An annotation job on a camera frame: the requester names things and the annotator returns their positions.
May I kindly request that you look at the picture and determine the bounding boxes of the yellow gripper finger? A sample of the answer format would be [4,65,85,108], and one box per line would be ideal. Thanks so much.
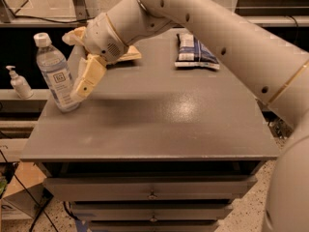
[70,53,107,102]
[62,26,86,46]

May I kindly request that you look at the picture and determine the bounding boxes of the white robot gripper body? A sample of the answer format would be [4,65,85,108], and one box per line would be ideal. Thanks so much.
[82,13,128,64]

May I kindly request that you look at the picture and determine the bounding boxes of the clear blue plastic water bottle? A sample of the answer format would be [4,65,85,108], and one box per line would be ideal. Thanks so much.
[34,33,79,112]

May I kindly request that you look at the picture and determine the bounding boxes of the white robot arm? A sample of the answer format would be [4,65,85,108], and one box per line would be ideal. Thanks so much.
[63,0,309,232]

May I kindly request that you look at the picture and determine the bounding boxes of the white pump dispenser bottle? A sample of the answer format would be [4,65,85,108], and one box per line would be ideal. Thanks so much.
[6,66,33,99]

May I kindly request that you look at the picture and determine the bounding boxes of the brown sea salt chip bag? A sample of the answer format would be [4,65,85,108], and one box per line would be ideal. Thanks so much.
[118,45,142,62]

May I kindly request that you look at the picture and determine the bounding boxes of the blue white snack bag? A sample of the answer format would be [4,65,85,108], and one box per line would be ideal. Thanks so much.
[175,33,220,71]

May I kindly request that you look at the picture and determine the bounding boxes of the gray drawer cabinet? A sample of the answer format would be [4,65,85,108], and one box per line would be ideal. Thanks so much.
[18,27,282,232]

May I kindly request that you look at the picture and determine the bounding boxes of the top gray drawer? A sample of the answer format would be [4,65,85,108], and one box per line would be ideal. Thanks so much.
[43,176,257,201]

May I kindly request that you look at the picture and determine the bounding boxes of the gray drawer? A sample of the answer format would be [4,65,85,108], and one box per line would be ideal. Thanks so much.
[89,221,219,232]
[43,176,257,201]
[71,202,233,221]

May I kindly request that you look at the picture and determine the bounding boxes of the middle gray drawer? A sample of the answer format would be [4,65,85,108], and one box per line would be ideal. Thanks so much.
[71,202,233,221]

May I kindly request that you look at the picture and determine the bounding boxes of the cardboard box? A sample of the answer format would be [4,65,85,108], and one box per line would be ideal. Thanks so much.
[1,162,45,220]

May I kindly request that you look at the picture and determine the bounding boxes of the bottom gray drawer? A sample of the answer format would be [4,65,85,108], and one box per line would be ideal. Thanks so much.
[89,221,219,232]

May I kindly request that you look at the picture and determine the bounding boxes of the left metal shelf bracket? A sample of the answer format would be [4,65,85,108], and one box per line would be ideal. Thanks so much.
[67,0,95,22]

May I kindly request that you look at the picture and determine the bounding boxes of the black cable on shelf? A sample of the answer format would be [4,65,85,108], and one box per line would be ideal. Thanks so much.
[0,0,98,25]

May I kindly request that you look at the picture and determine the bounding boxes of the black cable on floor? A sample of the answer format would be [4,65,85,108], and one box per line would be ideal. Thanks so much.
[0,150,61,232]

